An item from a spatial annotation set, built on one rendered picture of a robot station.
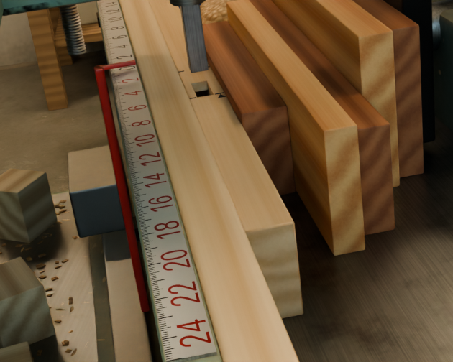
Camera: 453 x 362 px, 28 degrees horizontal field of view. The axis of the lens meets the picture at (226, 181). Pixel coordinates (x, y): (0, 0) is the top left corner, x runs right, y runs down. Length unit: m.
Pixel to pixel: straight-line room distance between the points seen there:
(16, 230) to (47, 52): 2.64
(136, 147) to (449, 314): 0.14
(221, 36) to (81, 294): 0.18
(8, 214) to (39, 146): 2.39
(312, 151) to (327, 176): 0.02
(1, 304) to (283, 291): 0.23
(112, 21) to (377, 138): 0.23
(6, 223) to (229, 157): 0.30
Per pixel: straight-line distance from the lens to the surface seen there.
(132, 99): 0.42
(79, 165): 0.63
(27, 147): 3.05
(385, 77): 0.41
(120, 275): 0.56
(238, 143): 0.39
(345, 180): 0.36
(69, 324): 0.55
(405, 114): 0.43
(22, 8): 0.41
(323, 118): 0.36
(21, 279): 0.54
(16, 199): 0.64
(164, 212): 0.31
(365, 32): 0.40
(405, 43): 0.42
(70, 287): 0.58
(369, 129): 0.37
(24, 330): 0.53
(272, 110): 0.41
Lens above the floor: 1.09
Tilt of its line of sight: 25 degrees down
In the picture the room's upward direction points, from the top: 8 degrees counter-clockwise
